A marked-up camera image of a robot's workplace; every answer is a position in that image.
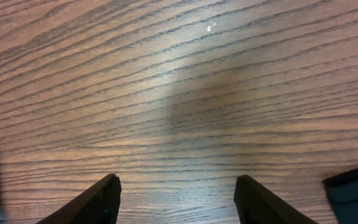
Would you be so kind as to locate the black polo shirt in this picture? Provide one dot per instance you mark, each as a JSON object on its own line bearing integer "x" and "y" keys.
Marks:
{"x": 342, "y": 194}

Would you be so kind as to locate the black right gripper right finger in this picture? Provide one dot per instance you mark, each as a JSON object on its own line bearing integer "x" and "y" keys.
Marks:
{"x": 258, "y": 205}

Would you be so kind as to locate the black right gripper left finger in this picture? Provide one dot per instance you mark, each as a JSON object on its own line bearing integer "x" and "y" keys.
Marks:
{"x": 99, "y": 204}

